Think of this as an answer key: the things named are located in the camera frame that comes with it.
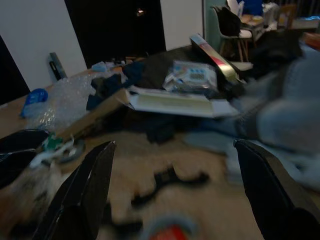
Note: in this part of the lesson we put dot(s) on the long box with red stripe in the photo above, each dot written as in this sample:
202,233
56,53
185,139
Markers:
215,58

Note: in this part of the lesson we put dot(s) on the black bag on chair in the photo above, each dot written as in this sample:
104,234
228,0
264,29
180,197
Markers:
228,21

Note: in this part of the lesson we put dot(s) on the clear plastic blue-print package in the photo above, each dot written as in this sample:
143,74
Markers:
191,77

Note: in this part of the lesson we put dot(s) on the blue plastic bag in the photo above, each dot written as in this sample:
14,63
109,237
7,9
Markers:
33,100

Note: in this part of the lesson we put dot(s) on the black bin liner rim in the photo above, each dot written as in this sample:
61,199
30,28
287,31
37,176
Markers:
17,152

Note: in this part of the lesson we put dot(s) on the green and white crumpled wrapper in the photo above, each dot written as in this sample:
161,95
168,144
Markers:
56,150

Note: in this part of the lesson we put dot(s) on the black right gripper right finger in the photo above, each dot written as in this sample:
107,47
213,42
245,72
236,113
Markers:
270,190

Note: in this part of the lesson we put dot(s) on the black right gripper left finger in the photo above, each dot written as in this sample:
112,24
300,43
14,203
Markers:
87,190

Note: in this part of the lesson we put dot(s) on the brown cardboard box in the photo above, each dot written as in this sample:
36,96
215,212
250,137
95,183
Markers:
92,117

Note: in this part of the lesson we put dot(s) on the light blue fabric pile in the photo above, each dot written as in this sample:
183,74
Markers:
287,112

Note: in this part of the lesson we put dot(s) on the dark clothes pile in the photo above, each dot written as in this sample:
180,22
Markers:
150,72

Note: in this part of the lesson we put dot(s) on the cluttered wooden table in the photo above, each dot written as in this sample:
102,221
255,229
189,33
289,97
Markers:
255,21

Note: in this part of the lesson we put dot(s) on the white flat cardboard box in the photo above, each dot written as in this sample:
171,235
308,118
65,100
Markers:
175,103

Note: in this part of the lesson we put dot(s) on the clear bubble wrap sheet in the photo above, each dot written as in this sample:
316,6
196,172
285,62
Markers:
65,100

